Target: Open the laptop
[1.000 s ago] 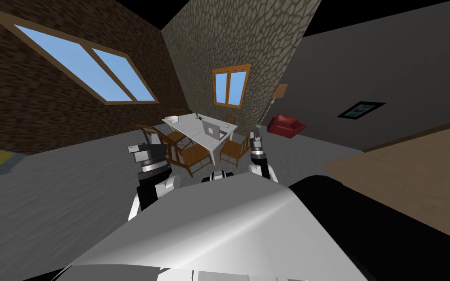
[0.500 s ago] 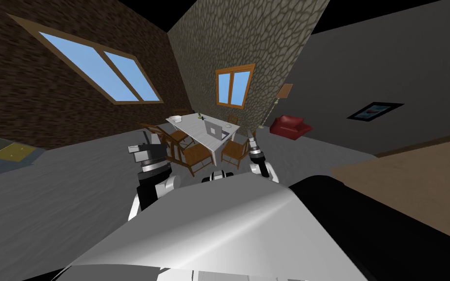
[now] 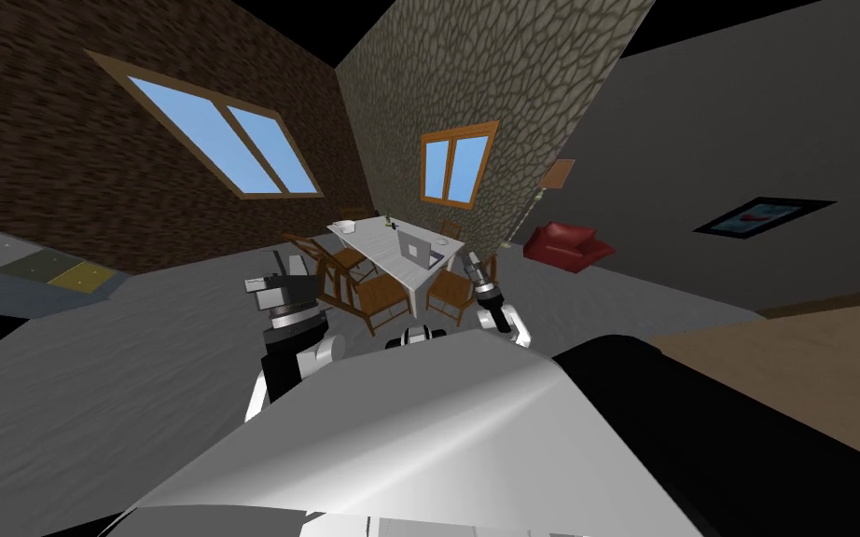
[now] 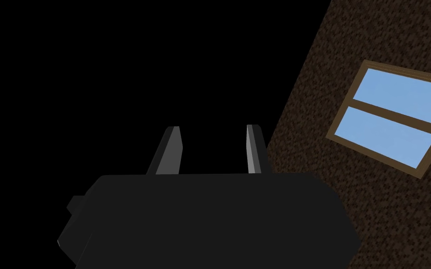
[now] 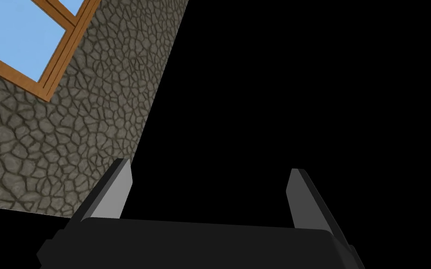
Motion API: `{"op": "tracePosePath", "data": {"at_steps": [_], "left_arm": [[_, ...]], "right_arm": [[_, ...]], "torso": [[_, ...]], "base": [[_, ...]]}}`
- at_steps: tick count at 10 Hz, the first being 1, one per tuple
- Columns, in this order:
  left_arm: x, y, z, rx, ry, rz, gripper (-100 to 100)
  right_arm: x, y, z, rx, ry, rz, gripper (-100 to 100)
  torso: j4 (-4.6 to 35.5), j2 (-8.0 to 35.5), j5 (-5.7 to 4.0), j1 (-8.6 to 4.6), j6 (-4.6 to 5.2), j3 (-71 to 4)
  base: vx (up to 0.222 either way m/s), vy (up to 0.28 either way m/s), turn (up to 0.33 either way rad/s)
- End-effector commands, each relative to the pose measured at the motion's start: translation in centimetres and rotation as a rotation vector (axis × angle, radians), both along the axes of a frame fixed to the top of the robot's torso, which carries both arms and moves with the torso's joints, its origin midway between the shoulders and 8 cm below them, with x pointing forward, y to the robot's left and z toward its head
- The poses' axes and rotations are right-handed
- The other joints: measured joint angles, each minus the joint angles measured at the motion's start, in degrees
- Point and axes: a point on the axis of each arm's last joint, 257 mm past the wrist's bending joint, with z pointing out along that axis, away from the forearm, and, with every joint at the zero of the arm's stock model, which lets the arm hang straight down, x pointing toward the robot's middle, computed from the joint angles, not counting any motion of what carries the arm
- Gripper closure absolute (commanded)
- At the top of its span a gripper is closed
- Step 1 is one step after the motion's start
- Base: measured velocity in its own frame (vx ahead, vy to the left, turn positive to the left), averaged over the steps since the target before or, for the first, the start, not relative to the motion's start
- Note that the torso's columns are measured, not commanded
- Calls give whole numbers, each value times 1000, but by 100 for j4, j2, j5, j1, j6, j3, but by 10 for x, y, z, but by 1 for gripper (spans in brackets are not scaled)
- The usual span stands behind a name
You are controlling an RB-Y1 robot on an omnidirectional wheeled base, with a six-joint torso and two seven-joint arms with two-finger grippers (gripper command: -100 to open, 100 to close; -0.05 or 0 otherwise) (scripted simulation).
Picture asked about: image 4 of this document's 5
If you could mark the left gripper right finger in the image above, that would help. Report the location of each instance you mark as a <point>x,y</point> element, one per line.
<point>254,151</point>

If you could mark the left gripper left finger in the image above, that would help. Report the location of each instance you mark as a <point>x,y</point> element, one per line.
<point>167,153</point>

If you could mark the brown framed window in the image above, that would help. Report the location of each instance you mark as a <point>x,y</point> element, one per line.
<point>395,116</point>

